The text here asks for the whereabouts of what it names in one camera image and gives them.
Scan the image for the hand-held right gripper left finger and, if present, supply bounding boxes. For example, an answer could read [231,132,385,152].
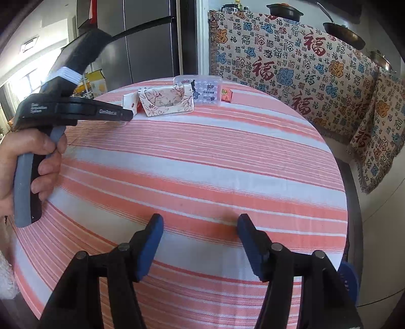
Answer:
[36,213,164,329]

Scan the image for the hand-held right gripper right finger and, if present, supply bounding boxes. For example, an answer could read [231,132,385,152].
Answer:
[237,213,364,329]

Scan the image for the person's left hand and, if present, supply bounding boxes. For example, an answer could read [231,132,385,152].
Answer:
[0,128,68,219]

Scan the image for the yellow cardboard box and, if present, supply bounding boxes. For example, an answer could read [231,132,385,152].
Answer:
[84,71,106,98]

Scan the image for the small white red box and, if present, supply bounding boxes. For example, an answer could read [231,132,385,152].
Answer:
[123,93,140,114]

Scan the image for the ceiling air vent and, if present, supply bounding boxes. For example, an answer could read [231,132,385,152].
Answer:
[21,36,40,53]

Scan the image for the floral tissue pack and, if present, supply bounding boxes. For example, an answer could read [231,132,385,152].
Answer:
[139,85,194,117]

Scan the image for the grey refrigerator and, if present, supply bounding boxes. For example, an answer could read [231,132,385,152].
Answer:
[77,0,198,95]

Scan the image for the blue ribbed plastic object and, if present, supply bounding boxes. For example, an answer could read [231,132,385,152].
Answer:
[338,262,359,307]

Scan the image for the white fluffy cloth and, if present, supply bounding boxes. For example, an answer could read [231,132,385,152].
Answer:
[0,250,18,301]

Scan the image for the clear plastic box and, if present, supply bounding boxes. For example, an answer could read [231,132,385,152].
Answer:
[174,75,221,105]

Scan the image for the large printed blanket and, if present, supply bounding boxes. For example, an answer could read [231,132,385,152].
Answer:
[208,9,380,140]

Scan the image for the steel pot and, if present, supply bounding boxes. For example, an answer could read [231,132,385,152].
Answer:
[370,50,396,73]

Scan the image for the dark frying pan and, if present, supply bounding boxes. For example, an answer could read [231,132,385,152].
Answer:
[316,2,366,49]

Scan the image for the black cooking pot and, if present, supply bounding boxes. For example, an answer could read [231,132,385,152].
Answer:
[266,3,303,18]

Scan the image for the black cable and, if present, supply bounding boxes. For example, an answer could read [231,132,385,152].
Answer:
[111,16,178,41]

